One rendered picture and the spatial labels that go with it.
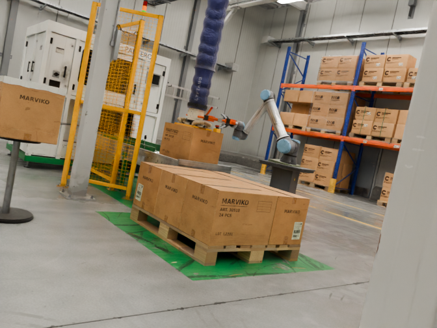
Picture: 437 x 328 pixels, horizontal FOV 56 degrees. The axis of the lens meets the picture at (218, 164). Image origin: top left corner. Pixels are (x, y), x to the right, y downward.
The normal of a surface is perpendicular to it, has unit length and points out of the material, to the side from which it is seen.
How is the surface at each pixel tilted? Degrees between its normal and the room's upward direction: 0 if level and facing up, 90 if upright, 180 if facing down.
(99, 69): 90
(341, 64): 90
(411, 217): 90
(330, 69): 87
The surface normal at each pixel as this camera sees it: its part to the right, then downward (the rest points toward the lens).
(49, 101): 0.60, 0.17
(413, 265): -0.77, -0.11
